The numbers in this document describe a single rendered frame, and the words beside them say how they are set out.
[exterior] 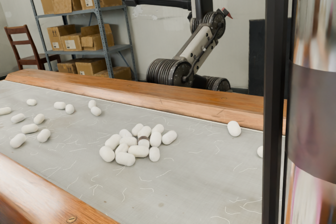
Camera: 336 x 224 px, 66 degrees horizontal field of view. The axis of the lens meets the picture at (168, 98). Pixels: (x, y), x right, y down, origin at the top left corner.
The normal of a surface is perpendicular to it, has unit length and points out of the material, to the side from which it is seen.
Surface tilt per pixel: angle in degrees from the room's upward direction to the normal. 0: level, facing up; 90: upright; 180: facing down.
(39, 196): 0
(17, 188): 0
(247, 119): 45
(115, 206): 0
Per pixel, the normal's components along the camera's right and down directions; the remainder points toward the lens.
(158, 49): -0.53, 0.36
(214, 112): -0.50, -0.41
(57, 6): -0.53, 0.13
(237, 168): -0.11, -0.93
